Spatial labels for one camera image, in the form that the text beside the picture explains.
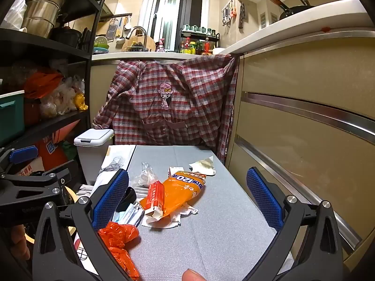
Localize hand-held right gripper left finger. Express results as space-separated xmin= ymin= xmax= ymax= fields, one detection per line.
xmin=32 ymin=168 xmax=141 ymax=281

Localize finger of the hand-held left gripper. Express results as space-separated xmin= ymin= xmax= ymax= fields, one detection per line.
xmin=0 ymin=146 xmax=39 ymax=176
xmin=0 ymin=164 xmax=73 ymax=209

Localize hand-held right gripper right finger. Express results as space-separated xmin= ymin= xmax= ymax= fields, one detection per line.
xmin=246 ymin=166 xmax=343 ymax=281

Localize blue face mask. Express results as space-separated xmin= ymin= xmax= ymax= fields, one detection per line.
xmin=111 ymin=201 xmax=145 ymax=226

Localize cream trash bin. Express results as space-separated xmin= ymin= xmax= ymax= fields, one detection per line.
xmin=23 ymin=185 xmax=77 ymax=245

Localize clear ribbed plastic wrapper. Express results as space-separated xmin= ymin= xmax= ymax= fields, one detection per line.
xmin=133 ymin=186 xmax=150 ymax=200

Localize orange white carton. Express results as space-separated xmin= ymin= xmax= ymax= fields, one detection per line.
xmin=140 ymin=181 xmax=165 ymax=220

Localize orange plastic bag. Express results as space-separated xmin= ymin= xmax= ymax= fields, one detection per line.
xmin=98 ymin=222 xmax=140 ymax=281

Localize orange snack bag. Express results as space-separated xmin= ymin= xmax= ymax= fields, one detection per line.
xmin=141 ymin=171 xmax=207 ymax=229

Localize beige napkin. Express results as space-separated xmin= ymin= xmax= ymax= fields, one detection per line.
xmin=189 ymin=158 xmax=217 ymax=176

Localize white tissue and wrappers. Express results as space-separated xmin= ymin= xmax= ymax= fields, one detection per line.
xmin=142 ymin=202 xmax=199 ymax=229

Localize person's left hand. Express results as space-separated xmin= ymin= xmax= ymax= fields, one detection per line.
xmin=10 ymin=224 xmax=31 ymax=262

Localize person's right hand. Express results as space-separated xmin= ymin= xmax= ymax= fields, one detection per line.
xmin=182 ymin=269 xmax=207 ymax=281

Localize white flour sack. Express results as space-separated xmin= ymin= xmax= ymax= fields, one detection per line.
xmin=16 ymin=156 xmax=44 ymax=177

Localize white rag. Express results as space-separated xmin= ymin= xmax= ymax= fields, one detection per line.
xmin=77 ymin=184 xmax=96 ymax=196

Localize orange sack blue label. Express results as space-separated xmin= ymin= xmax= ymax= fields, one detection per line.
xmin=35 ymin=129 xmax=79 ymax=170

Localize white printed cloth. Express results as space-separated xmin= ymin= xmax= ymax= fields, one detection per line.
xmin=73 ymin=145 xmax=137 ymax=273

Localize green storage box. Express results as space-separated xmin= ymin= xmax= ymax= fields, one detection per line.
xmin=0 ymin=90 xmax=25 ymax=147

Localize dark red container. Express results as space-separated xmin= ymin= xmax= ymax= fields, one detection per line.
xmin=23 ymin=98 xmax=41 ymax=126

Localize green bag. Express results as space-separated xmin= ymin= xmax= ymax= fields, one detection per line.
xmin=60 ymin=140 xmax=78 ymax=160

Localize white pedal bin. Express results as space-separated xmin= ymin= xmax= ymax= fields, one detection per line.
xmin=74 ymin=129 xmax=115 ymax=185

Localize salmon paper bag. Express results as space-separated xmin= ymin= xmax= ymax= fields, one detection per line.
xmin=56 ymin=120 xmax=81 ymax=141

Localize clear bags of dried food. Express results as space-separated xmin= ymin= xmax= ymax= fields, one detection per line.
xmin=39 ymin=76 xmax=85 ymax=118

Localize orange cloth bag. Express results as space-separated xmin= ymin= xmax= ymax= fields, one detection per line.
xmin=23 ymin=72 xmax=65 ymax=100

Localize yellow bag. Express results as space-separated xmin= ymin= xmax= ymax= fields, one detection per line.
xmin=74 ymin=93 xmax=88 ymax=111

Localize red plaid shirt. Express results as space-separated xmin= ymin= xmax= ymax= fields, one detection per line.
xmin=93 ymin=55 xmax=239 ymax=164

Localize black shelf rack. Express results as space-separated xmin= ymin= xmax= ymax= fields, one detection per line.
xmin=0 ymin=0 xmax=107 ymax=167

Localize black pot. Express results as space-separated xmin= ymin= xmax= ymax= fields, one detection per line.
xmin=51 ymin=25 xmax=83 ymax=49

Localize beige kitchen cabinet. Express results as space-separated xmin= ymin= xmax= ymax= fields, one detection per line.
xmin=89 ymin=26 xmax=375 ymax=270

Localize green dishes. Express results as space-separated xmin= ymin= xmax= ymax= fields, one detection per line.
xmin=93 ymin=35 xmax=109 ymax=55

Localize white plastic bag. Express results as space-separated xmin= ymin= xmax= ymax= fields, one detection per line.
xmin=1 ymin=0 xmax=28 ymax=31

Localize steel stockpot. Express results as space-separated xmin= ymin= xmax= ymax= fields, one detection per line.
xmin=20 ymin=0 xmax=66 ymax=38

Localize steel grater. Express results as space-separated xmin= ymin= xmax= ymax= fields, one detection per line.
xmin=105 ymin=18 xmax=118 ymax=42

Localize wooden cutting board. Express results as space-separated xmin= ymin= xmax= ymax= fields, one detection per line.
xmin=121 ymin=33 xmax=156 ymax=52

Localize steel faucet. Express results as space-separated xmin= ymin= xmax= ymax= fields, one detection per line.
xmin=127 ymin=26 xmax=147 ymax=52

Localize black spice rack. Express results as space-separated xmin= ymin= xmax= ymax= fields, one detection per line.
xmin=179 ymin=25 xmax=221 ymax=55

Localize row of sauce bottles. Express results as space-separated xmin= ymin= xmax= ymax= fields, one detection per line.
xmin=180 ymin=37 xmax=213 ymax=55

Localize row of green cups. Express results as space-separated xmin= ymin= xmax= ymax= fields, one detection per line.
xmin=182 ymin=25 xmax=217 ymax=34

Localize hanging kitchen utensils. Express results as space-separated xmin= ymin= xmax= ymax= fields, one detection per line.
xmin=222 ymin=0 xmax=238 ymax=25

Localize white framed window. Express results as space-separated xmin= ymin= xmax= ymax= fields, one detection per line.
xmin=138 ymin=0 xmax=210 ymax=52

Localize steel drawer handle strip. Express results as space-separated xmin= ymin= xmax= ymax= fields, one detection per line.
xmin=242 ymin=91 xmax=375 ymax=137
xmin=234 ymin=136 xmax=362 ymax=249

